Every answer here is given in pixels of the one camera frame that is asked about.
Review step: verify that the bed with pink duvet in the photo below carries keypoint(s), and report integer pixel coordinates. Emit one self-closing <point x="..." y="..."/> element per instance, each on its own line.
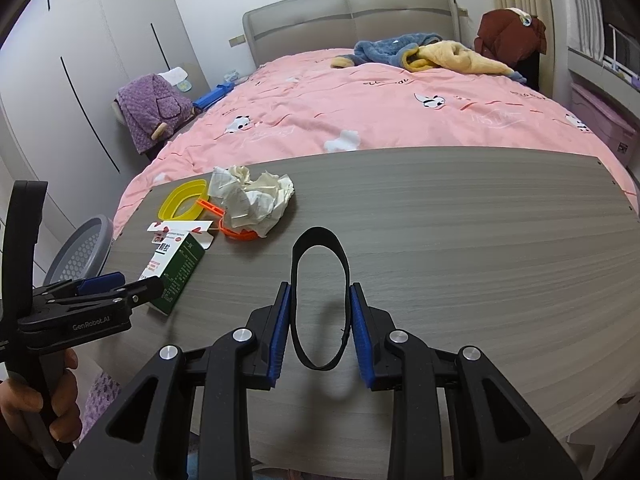
<point x="400" y="120"/>

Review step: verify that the purple fleece robe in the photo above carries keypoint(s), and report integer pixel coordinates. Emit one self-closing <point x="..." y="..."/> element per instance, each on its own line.
<point x="150" y="105"/>

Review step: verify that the white wardrobe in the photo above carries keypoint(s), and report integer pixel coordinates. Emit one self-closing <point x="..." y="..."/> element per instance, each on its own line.
<point x="75" y="35"/>

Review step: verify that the grey perforated waste basket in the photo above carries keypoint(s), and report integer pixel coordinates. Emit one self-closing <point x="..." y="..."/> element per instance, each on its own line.
<point x="85" y="245"/>

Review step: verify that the blue long box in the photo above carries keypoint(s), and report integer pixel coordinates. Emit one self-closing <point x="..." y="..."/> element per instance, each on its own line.
<point x="212" y="95"/>

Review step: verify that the pink storage box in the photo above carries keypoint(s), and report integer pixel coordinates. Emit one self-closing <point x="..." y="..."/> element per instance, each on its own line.
<point x="600" y="120"/>

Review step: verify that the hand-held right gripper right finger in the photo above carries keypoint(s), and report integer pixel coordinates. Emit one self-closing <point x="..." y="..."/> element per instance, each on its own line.
<point x="362" y="340"/>

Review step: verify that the wall switch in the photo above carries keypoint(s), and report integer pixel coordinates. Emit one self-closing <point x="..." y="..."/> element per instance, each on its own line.
<point x="236" y="40"/>

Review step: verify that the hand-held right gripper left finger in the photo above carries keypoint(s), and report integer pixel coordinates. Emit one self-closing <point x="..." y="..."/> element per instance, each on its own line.
<point x="277" y="340"/>

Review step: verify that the blue fleece robe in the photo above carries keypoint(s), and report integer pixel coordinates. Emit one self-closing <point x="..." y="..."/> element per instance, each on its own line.
<point x="385" y="50"/>

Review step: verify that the purple shaggy rug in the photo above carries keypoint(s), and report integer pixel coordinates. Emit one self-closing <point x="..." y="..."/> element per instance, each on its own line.
<point x="100" y="400"/>

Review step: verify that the grey upholstered headboard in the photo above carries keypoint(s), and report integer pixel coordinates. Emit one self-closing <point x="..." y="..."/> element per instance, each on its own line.
<point x="310" y="30"/>

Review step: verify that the crumpled white paper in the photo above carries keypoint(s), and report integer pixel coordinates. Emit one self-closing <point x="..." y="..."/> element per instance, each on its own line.
<point x="250" y="200"/>

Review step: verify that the dark red jacket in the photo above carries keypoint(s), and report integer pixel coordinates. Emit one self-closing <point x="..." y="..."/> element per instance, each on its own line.
<point x="505" y="35"/>

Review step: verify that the white and green box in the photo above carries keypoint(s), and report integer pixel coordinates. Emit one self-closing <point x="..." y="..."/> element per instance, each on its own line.
<point x="180" y="270"/>

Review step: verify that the person's left hand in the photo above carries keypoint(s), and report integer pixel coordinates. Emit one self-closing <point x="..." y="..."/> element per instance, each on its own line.
<point x="67" y="410"/>

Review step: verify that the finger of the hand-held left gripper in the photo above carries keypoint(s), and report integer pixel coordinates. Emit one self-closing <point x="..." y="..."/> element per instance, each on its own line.
<point x="100" y="282"/>
<point x="145" y="292"/>

